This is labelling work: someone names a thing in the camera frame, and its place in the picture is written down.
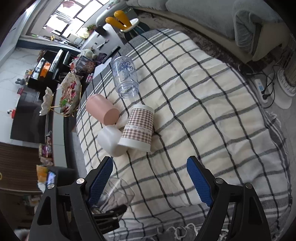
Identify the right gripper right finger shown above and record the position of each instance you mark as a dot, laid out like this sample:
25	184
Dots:
248	221

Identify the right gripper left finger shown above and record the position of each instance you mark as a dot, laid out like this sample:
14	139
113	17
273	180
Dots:
65	211

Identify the clear smoky glass cup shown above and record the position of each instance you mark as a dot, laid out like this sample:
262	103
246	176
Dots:
115	194

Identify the white plastic cup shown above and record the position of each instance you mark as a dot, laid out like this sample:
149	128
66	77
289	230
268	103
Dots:
108	138

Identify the checkered paper cup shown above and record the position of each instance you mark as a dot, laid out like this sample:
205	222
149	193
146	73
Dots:
138	130

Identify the pink plastic cup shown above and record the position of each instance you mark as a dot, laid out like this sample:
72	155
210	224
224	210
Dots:
102	109

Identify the black cup on table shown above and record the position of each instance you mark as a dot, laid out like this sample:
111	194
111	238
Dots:
101	31

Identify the orange snack bag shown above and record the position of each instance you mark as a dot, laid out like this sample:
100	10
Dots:
42	173

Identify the white TV cabinet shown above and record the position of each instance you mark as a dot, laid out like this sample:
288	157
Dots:
55	124

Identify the upper white shell bowl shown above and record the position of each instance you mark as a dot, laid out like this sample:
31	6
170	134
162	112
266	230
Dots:
47	102

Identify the lower candy bowl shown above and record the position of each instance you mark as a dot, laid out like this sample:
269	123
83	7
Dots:
71	90

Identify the white power strip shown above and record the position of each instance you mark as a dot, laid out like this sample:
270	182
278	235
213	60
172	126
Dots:
260	90

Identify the plaid checkered tablecloth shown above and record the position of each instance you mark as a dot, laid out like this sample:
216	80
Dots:
202	108

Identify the clear plastic bottle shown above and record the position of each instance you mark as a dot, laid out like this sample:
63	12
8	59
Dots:
125	77

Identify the grey rabbit plush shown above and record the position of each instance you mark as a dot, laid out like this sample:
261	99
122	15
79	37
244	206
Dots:
20	81

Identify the white floor fan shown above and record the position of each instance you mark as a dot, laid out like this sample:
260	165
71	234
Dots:
285	78

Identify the black upright piano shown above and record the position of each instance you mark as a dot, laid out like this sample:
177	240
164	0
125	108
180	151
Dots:
50	70

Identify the glass snack jar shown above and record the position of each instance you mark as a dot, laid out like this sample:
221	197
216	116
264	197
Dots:
85	64

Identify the grey sectional sofa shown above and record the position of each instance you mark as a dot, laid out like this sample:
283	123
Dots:
247	29

